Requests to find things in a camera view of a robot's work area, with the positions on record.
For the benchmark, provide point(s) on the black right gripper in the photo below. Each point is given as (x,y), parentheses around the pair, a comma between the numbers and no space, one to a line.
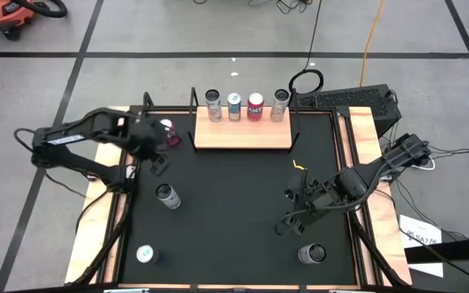
(318,197)

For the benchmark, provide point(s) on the white paper sheet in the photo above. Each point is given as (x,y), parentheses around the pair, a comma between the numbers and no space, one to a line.
(417,226)

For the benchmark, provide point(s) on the black aluminium table frame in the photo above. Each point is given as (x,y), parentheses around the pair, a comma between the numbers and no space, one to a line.
(122,228)

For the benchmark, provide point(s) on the blue silver energy drink can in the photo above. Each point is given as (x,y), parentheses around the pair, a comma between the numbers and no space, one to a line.
(145,254)
(234,109)

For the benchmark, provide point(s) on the orange shop vacuum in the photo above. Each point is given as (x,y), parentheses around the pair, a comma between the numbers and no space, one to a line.
(6,14)

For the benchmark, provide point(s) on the black metal bar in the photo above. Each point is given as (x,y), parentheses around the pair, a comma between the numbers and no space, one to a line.
(454,249)

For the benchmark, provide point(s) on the black metal shelf frame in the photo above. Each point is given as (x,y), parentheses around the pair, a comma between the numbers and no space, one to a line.
(194,97)

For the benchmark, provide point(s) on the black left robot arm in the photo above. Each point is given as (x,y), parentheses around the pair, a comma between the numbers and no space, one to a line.
(67,139)

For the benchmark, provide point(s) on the black table mat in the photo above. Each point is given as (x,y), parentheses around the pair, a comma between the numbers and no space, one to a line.
(226,211)

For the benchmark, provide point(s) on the silver metal bracket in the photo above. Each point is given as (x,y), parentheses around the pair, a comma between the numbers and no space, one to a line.
(126,291)

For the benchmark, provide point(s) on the red soda can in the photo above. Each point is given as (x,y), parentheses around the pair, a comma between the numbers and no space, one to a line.
(255,110)
(173,137)

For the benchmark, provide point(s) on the wooden shelf board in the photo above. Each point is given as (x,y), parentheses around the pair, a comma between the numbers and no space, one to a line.
(242,134)

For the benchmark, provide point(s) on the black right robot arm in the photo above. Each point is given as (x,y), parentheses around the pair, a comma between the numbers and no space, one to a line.
(405,152)

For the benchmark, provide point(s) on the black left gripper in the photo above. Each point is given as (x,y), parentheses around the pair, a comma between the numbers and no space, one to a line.
(147,138)

